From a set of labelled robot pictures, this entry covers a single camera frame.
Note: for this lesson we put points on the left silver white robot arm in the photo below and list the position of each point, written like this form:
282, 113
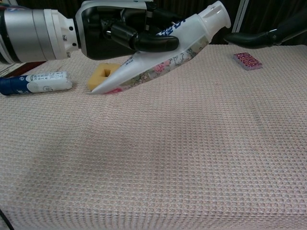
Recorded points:
28, 36

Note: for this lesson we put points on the white floral toothpaste tube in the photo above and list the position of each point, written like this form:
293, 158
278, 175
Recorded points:
153, 64

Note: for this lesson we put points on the pink waffle tablecloth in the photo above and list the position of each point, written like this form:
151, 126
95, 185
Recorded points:
153, 155

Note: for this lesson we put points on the pink patterned card box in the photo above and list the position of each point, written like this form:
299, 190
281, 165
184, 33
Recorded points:
247, 61

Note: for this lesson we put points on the white metal partition post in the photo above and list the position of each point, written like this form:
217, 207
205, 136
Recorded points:
239, 16

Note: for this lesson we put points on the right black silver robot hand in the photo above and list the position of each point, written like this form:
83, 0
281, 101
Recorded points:
251, 39

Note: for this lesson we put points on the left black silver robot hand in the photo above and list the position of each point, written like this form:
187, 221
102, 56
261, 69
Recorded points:
96, 36

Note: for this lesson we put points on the yellow sponge with rectangular hole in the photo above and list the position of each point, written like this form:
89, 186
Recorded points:
96, 80

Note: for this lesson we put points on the white and blue bottle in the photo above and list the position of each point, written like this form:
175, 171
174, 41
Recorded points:
36, 82

